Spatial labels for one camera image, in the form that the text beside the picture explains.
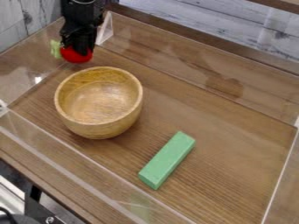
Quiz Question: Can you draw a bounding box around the wooden bowl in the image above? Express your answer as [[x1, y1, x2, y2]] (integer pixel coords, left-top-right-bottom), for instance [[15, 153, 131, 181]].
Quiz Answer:
[[54, 66, 145, 139]]

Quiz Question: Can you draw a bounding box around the green rectangular block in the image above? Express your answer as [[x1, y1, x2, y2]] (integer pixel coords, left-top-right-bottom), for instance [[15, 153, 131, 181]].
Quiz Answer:
[[138, 131, 197, 190]]

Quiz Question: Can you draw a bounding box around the black table leg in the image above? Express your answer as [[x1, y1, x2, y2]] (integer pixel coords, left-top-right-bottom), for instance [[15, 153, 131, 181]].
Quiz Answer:
[[30, 185, 43, 202]]

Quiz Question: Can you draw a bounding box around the clear acrylic tray wall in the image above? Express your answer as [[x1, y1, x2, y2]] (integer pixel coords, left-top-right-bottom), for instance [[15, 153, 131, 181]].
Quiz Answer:
[[0, 101, 195, 224]]

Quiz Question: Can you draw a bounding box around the black cable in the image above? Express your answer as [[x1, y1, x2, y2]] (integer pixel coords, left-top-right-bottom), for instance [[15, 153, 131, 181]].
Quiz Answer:
[[0, 204, 68, 224]]

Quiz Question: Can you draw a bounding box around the red plush strawberry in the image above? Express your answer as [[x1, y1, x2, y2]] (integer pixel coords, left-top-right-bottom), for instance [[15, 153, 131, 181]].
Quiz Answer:
[[51, 40, 93, 63]]

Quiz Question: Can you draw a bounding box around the clear acrylic corner bracket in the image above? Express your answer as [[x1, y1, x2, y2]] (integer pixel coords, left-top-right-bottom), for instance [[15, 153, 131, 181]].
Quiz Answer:
[[97, 11, 114, 46]]

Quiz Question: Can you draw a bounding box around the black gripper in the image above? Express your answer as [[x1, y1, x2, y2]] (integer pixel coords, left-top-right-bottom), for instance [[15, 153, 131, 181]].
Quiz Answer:
[[60, 11, 105, 56]]

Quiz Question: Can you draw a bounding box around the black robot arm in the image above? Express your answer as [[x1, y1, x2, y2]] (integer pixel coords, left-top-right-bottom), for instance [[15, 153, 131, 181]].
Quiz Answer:
[[60, 0, 105, 56]]

